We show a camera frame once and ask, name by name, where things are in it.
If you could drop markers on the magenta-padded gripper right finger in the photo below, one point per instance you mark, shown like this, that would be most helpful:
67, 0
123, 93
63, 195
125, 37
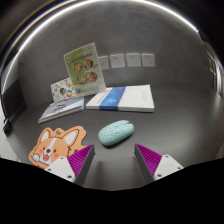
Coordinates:
156, 165

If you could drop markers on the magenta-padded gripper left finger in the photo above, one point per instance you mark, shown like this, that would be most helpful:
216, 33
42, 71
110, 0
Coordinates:
71, 164

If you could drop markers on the mint green computer mouse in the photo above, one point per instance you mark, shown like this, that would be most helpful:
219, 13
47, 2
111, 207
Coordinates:
115, 133

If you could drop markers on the corgi-shaped orange mouse pad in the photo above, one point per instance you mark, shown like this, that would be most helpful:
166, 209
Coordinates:
50, 146

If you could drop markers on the grey striped book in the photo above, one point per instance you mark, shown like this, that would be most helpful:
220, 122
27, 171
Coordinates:
61, 108

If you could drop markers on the white book with blue band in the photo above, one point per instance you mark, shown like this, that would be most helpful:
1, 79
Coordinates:
133, 98

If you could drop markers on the small colourful printed card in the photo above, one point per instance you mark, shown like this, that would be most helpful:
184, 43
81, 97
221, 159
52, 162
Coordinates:
63, 89

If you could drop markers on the green food menu stand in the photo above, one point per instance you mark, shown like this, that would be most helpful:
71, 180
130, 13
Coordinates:
83, 68

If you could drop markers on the white wall socket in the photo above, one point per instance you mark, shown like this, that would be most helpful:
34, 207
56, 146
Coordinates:
117, 61
148, 60
104, 62
133, 60

